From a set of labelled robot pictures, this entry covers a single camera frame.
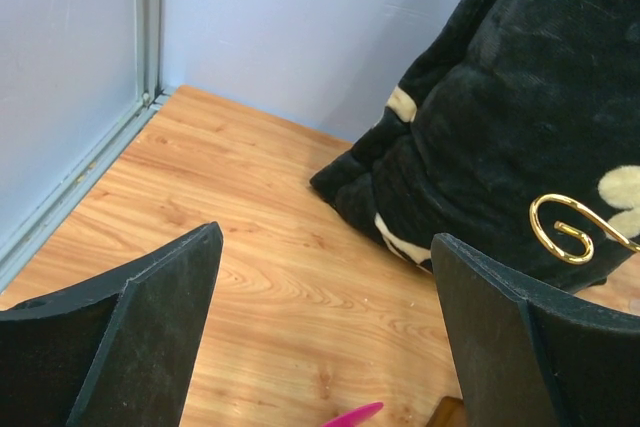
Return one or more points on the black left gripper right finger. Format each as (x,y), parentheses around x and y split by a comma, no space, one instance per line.
(529,354)

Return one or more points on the left aluminium frame post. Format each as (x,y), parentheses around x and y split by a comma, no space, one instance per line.
(148,49)

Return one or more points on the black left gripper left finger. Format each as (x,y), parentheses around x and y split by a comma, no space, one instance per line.
(117,349)

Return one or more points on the black floral patterned pillow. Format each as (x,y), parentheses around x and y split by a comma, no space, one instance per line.
(513,100)

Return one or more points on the magenta wine glass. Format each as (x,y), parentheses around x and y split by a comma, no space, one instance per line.
(356,416)

